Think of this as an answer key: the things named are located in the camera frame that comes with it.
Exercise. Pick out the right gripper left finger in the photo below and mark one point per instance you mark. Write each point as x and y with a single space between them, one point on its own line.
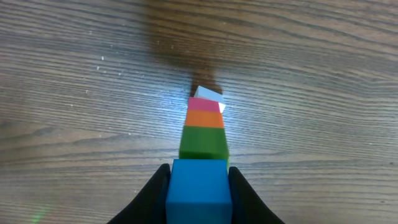
146 202

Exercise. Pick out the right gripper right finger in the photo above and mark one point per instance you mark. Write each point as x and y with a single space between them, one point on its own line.
248 202

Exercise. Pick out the blue cube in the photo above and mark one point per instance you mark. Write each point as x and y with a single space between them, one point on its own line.
199 189

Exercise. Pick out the green cube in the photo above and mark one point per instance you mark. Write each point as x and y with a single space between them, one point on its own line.
203 141

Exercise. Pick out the orange cube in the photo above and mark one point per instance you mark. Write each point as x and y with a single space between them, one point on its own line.
204 119

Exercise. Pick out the pink cube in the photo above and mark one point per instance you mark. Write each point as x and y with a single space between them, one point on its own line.
203 104

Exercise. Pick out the white cube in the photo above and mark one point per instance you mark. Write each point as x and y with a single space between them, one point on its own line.
210 94

